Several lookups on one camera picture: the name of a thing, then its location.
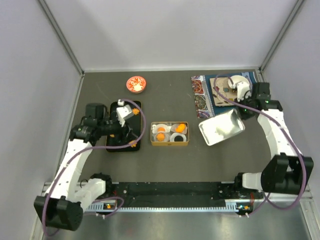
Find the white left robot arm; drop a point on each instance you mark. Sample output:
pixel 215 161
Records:
pixel 63 205

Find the orange flower cookie bottom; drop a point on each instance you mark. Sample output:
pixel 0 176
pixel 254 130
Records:
pixel 132 144

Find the orange star flower cookie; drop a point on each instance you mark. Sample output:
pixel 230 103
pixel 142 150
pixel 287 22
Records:
pixel 161 137

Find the white paper cup bottom-right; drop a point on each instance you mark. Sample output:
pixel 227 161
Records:
pixel 176 133

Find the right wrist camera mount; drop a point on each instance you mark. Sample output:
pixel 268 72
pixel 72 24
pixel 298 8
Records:
pixel 243 90

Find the patterned cloth mat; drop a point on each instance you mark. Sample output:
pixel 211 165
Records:
pixel 203 95

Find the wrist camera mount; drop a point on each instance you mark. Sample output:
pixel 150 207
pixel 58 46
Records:
pixel 243 90
pixel 123 112

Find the white bowl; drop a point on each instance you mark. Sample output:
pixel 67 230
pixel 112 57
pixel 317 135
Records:
pixel 234 80

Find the black rectangular tray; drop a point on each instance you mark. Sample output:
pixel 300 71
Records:
pixel 135 122

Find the wooden puzzle board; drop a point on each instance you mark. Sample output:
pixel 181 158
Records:
pixel 222 85

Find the red patterned small bowl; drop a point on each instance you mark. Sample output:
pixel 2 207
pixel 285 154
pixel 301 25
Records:
pixel 136 84

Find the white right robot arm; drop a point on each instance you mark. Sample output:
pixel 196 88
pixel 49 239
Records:
pixel 288 171

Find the orange fish cookie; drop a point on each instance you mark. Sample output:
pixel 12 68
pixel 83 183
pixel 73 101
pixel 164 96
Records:
pixel 181 128

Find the white paper cup top-left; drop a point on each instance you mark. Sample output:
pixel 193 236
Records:
pixel 155 126

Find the black round cookie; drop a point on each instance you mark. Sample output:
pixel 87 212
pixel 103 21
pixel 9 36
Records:
pixel 178 138

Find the white paper cup top-right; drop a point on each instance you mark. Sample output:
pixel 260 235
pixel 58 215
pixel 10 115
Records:
pixel 175 125

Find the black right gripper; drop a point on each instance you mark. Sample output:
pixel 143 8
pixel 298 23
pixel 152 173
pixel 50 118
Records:
pixel 244 116

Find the orange figure cookie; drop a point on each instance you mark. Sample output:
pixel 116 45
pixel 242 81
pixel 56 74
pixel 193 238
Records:
pixel 161 130

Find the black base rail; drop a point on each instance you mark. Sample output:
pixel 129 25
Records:
pixel 175 194

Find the yellow cookie tin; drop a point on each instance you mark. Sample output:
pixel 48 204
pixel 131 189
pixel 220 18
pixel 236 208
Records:
pixel 167 144

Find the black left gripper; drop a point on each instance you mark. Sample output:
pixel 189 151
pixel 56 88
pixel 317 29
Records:
pixel 120 136

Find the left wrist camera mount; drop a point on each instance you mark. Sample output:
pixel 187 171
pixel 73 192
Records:
pixel 123 112

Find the silver tin lid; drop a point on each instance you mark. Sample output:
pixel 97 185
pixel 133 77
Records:
pixel 221 127

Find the orange flower cookie top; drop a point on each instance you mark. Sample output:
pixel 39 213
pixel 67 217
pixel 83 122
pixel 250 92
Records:
pixel 135 111

